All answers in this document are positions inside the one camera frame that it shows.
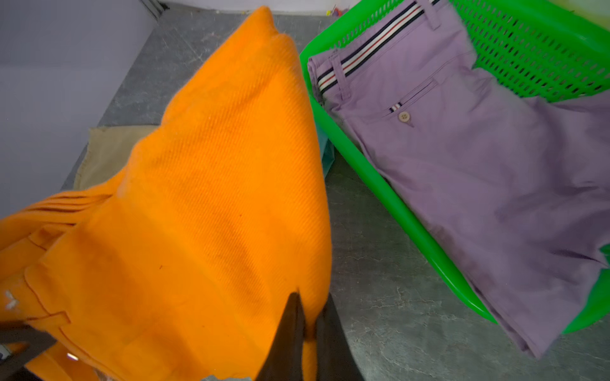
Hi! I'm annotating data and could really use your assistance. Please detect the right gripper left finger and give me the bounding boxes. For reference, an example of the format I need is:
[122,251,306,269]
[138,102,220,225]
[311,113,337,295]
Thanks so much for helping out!
[256,293,305,381]

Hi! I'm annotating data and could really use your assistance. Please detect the teal pants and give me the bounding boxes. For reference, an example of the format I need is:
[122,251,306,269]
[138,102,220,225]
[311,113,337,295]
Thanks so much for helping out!
[316,125,335,177]

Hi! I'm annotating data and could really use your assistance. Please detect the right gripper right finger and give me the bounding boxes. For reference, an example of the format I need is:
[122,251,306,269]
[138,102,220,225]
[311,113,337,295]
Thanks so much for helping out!
[316,295,365,381]

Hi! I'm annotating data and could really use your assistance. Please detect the khaki folded pants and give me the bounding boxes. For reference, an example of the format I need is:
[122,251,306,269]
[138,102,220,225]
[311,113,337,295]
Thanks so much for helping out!
[72,125,157,191]

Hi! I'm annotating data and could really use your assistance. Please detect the purple shorts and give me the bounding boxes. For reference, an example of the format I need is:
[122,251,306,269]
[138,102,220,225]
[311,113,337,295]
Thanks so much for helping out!
[308,1,609,357]

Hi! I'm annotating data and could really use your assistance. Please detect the orange pants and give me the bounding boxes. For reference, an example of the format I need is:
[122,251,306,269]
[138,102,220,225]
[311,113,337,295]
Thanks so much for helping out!
[1,7,332,380]

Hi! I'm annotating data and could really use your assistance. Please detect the green plastic basket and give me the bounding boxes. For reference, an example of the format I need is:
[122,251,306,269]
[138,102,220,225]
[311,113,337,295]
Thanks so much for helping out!
[311,1,609,319]

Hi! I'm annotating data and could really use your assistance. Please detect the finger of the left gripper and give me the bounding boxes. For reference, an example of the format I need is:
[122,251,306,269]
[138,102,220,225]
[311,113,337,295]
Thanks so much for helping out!
[1,324,57,380]

